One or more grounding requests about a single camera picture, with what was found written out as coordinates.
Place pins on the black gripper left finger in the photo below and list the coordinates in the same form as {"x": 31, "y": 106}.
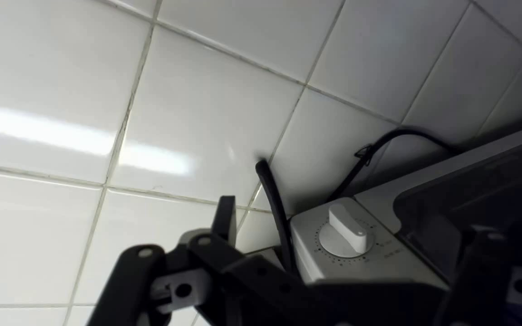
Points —
{"x": 225, "y": 218}

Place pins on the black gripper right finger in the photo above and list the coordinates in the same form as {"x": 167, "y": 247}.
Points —
{"x": 484, "y": 272}

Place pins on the white microwave oven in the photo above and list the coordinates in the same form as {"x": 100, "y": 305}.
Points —
{"x": 429, "y": 193}

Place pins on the white microwave knob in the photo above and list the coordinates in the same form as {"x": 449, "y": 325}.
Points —
{"x": 344, "y": 233}

